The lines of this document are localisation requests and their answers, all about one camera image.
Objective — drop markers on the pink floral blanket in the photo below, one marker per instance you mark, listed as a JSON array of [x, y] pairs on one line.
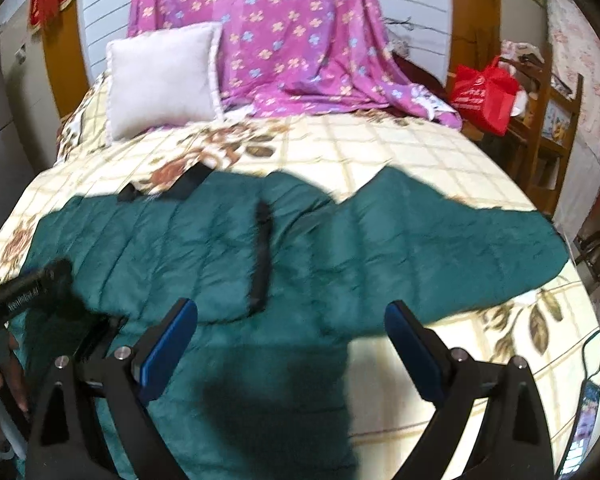
[[300, 35]]

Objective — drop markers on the grey refrigerator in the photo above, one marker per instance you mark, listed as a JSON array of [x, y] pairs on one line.
[[10, 135]]

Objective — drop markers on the wall switch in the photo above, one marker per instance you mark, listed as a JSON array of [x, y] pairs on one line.
[[21, 52]]

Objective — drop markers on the green puffer jacket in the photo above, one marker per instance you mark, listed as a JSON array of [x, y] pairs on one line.
[[290, 270]]

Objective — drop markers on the white square pillow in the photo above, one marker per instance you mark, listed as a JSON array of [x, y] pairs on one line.
[[162, 80]]

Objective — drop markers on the red shopping bag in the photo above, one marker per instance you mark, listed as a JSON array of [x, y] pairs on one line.
[[482, 95]]

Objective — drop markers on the pink floral curtain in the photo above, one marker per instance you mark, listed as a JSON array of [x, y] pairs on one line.
[[587, 60]]

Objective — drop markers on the wooden shelf rack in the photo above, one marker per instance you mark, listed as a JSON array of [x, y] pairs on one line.
[[555, 125]]

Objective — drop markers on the black smartphone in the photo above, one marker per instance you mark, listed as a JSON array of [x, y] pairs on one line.
[[585, 425]]

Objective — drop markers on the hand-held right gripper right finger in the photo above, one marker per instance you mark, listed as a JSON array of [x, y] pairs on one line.
[[412, 347]]

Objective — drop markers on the person's left hand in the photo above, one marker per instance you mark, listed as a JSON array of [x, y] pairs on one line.
[[0, 380]]

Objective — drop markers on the bed with floral checked sheet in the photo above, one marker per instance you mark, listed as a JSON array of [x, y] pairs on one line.
[[405, 160]]

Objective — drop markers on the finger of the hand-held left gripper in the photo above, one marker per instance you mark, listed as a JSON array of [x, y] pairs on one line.
[[97, 342]]

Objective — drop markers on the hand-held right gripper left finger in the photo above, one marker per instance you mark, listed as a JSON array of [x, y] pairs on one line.
[[167, 345]]

